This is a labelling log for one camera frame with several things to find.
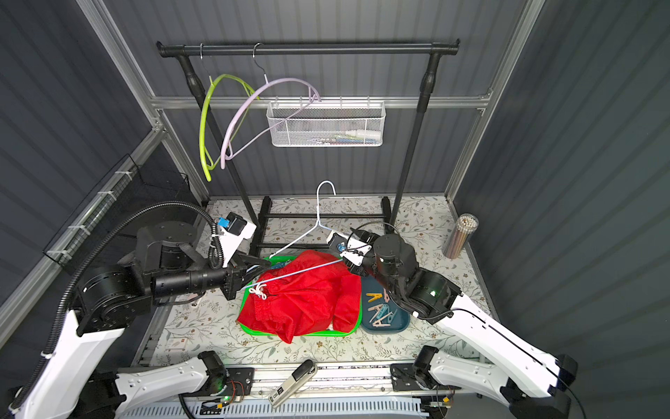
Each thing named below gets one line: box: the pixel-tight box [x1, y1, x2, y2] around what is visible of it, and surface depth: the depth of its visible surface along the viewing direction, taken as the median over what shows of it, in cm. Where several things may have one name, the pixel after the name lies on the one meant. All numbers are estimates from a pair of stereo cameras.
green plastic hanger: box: [198, 42, 260, 183], surface depth 60 cm
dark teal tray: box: [361, 274, 411, 335], surface depth 86 cm
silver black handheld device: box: [267, 359, 318, 408], surface depth 72 cm
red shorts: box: [237, 250, 363, 344], surface depth 72 cm
